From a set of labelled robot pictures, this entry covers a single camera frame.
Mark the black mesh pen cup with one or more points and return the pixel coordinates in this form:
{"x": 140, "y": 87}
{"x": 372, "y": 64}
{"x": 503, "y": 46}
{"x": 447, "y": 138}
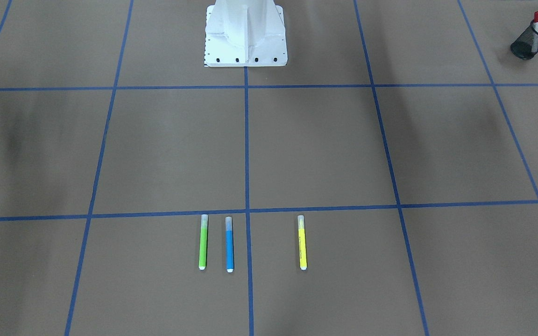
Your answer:
{"x": 526, "y": 45}

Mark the yellow highlighter pen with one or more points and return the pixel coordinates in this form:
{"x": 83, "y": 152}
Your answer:
{"x": 302, "y": 245}

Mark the red white marker pen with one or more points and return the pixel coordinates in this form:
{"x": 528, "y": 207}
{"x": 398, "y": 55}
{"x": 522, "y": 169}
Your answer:
{"x": 536, "y": 18}

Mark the white pedestal column base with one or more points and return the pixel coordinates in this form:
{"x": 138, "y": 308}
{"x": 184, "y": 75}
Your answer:
{"x": 245, "y": 33}

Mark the green highlighter pen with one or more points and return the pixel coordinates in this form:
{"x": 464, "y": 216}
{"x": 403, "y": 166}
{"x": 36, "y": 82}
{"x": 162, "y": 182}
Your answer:
{"x": 202, "y": 258}

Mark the blue highlighter pen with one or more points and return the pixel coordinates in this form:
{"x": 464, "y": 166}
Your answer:
{"x": 229, "y": 245}

